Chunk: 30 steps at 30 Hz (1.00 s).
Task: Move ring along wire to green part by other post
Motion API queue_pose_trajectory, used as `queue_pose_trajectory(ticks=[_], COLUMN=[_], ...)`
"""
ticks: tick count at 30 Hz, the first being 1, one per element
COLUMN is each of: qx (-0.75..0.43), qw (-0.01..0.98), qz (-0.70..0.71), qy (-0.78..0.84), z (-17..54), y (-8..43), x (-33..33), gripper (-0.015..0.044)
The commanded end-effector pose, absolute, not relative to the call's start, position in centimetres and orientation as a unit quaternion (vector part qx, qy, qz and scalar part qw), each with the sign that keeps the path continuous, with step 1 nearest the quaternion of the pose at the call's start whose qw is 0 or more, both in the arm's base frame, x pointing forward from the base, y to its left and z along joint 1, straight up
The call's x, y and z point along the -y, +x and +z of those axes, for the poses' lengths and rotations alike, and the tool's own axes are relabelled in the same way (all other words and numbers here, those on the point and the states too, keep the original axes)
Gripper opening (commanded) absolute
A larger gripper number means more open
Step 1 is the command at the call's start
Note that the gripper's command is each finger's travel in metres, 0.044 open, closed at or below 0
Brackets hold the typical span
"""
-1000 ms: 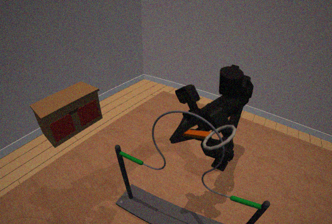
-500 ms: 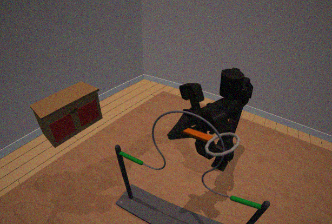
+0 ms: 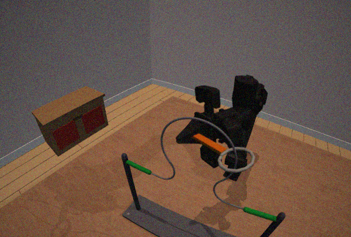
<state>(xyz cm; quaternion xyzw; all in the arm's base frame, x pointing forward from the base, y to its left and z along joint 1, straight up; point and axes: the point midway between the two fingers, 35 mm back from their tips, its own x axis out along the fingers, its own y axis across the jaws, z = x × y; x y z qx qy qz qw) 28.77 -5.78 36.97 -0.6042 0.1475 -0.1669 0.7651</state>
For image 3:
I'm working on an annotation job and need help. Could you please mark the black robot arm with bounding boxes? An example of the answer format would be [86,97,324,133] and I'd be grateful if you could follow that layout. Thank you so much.
[217,75,268,169]

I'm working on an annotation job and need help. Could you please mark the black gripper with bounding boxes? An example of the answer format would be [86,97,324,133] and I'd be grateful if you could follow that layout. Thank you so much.
[175,85,241,168]

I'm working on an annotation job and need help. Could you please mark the grey loop with orange handle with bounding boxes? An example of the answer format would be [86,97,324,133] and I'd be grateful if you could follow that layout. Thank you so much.
[191,134,255,173]

